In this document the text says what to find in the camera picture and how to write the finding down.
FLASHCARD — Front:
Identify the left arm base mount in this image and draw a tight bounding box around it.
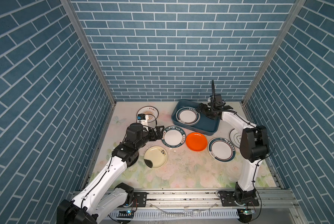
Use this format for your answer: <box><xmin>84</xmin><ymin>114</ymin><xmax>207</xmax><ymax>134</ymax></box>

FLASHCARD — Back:
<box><xmin>118</xmin><ymin>191</ymin><xmax>147</xmax><ymax>208</ymax></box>

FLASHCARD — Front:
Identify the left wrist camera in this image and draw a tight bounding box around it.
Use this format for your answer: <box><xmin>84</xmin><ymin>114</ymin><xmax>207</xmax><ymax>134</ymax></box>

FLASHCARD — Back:
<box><xmin>137</xmin><ymin>114</ymin><xmax>149</xmax><ymax>131</ymax></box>

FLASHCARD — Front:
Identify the white plate orange sunburst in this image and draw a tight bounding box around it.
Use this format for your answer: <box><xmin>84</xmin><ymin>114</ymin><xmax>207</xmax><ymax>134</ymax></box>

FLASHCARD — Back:
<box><xmin>136</xmin><ymin>106</ymin><xmax>159</xmax><ymax>123</ymax></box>

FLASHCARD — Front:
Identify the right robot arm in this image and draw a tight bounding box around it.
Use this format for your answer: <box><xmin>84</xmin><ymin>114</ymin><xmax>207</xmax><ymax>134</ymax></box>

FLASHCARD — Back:
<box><xmin>196</xmin><ymin>93</ymin><xmax>270</xmax><ymax>205</ymax></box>

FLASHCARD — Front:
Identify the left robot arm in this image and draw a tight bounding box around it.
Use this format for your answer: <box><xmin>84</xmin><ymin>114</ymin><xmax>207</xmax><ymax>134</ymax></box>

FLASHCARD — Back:
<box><xmin>57</xmin><ymin>123</ymin><xmax>164</xmax><ymax>224</ymax></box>

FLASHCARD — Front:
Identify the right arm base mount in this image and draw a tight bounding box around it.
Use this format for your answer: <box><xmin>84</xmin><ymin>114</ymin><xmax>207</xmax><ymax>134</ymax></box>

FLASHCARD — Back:
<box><xmin>217</xmin><ymin>190</ymin><xmax>260</xmax><ymax>207</ymax></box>

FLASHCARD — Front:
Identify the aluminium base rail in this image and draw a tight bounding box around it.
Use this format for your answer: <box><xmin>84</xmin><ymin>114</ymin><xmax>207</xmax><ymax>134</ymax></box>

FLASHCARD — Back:
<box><xmin>101</xmin><ymin>189</ymin><xmax>307</xmax><ymax>224</ymax></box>

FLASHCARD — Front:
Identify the cream plate black mark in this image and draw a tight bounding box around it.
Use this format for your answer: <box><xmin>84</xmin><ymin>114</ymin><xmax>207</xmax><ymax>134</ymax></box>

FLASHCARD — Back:
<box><xmin>144</xmin><ymin>146</ymin><xmax>168</xmax><ymax>169</ymax></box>

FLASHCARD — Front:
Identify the green rim lettered plate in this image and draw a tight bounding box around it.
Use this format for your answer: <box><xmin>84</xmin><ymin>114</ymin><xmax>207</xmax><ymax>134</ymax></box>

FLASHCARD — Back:
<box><xmin>161</xmin><ymin>126</ymin><xmax>186</xmax><ymax>148</ymax></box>

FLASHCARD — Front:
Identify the orange plastic plate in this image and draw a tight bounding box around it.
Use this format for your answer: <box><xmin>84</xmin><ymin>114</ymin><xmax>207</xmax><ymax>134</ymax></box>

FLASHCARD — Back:
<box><xmin>186</xmin><ymin>132</ymin><xmax>208</xmax><ymax>152</ymax></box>

